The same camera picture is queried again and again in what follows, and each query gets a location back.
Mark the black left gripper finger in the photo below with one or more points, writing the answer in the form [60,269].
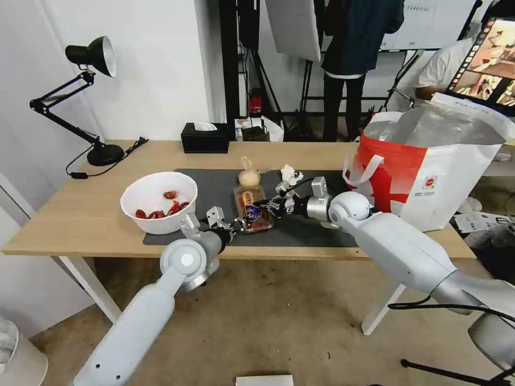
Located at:
[240,222]
[243,231]

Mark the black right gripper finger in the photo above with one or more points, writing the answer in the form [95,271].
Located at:
[277,212]
[270,202]

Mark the clear plastic food tray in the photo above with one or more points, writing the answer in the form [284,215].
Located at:
[261,225]

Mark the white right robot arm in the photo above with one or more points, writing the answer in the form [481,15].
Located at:
[402,249]

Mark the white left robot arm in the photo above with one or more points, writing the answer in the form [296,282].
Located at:
[132,321]

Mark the clear bag with bun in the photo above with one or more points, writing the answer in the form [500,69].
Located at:
[248,177]

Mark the red white takeout bag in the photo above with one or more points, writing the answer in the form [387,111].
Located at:
[438,181]

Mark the black bag on floor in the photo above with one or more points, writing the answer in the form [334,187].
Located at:
[499,253]

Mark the orange blue snack wrapper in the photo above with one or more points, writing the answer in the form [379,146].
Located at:
[250,207]

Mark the crumpled white tissue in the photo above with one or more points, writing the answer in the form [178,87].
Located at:
[290,173]

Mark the dark grey table mat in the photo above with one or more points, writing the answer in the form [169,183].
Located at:
[209,181]

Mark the red crayfish shell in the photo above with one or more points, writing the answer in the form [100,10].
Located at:
[147,214]
[178,206]
[170,195]

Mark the white round bowl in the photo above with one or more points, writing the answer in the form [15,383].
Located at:
[161,185]

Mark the black tissue box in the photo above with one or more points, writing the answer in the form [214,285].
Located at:
[203,142]

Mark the red black device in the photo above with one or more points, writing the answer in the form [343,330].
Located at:
[256,101]

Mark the wooden table with white legs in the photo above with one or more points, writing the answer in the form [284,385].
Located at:
[100,193]

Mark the black desk lamp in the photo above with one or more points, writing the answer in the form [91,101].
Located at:
[102,154]

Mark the white flat box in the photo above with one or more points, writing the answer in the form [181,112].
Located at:
[263,380]

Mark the white reflector panel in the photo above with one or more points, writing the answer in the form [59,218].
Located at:
[293,28]

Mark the standing person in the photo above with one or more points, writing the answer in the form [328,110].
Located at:
[354,40]

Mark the printed papers on floor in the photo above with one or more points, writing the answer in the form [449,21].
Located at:
[474,221]

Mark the seated person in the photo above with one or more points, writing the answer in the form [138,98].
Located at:
[442,68]

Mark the black floor stand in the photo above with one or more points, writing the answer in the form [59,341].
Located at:
[450,370]

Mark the computer monitor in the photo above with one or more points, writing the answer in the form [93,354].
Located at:
[489,64]

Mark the white round bin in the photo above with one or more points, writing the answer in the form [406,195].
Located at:
[20,358]

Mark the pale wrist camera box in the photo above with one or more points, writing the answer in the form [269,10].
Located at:
[215,215]
[284,188]

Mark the black metal post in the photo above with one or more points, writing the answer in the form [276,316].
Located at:
[230,60]

